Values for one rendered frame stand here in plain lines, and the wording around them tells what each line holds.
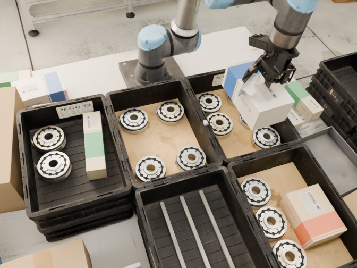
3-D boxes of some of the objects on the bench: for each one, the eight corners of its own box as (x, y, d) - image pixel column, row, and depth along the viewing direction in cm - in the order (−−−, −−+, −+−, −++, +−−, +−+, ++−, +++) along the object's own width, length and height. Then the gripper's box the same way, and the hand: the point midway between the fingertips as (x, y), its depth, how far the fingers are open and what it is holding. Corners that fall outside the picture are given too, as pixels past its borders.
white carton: (63, 85, 151) (59, 70, 144) (70, 103, 145) (66, 89, 138) (17, 97, 145) (10, 82, 138) (22, 117, 139) (15, 102, 132)
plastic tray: (290, 147, 140) (294, 140, 136) (326, 132, 146) (331, 125, 142) (331, 201, 127) (338, 196, 123) (370, 183, 133) (377, 177, 129)
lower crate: (34, 147, 131) (25, 129, 121) (109, 130, 138) (107, 111, 129) (47, 245, 110) (36, 233, 100) (135, 218, 117) (134, 204, 108)
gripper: (260, 61, 79) (241, 114, 95) (325, 45, 85) (296, 97, 101) (243, 39, 84) (227, 92, 100) (306, 25, 89) (281, 77, 105)
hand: (257, 88), depth 102 cm, fingers closed on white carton, 14 cm apart
